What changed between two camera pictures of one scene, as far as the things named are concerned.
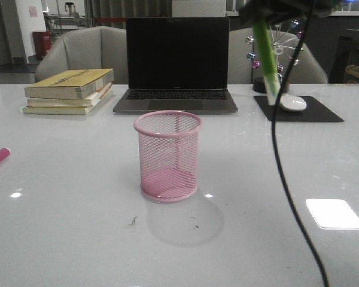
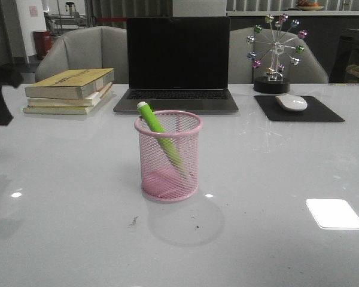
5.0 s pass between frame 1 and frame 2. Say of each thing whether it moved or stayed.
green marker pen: moved
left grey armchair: stayed
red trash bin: stayed
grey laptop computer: stayed
